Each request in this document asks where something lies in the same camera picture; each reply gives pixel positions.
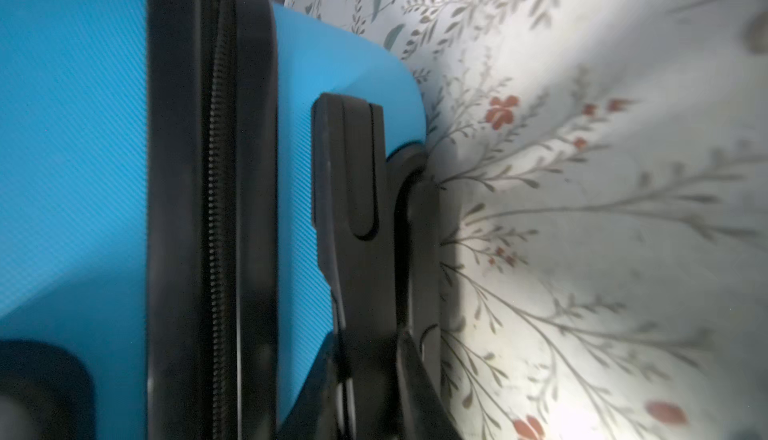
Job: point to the floral table cloth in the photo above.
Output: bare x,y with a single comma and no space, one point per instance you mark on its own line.
602,166

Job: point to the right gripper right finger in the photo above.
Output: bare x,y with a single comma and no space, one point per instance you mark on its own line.
423,416

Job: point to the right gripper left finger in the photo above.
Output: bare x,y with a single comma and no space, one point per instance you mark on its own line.
316,413

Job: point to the blue hard-shell suitcase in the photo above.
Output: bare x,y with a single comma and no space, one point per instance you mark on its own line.
194,194

